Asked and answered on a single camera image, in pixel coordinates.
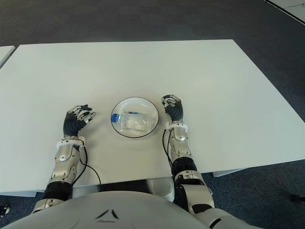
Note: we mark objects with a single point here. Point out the white robot waist part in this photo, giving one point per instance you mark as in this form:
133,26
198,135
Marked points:
162,188

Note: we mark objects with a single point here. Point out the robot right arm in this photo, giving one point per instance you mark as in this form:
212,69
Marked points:
182,148

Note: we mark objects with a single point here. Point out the small black white object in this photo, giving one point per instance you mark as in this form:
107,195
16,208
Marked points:
4,209

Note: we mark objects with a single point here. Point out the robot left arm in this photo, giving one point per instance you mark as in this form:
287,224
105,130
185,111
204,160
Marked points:
64,162

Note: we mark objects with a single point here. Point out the white table support panel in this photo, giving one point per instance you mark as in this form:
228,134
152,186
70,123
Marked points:
228,172
16,193

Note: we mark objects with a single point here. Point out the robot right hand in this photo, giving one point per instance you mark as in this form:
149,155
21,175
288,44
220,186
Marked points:
175,111

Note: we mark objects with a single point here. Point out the neighbouring white table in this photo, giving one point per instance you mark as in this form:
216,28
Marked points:
4,53

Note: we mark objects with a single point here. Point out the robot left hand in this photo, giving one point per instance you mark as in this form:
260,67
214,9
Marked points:
71,124

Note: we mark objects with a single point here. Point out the grey robot torso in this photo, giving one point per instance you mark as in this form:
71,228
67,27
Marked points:
119,214

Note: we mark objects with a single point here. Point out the white plate black rim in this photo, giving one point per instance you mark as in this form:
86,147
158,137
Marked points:
133,102

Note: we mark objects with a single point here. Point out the clear water bottle blue cap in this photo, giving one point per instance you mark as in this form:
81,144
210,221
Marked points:
133,121

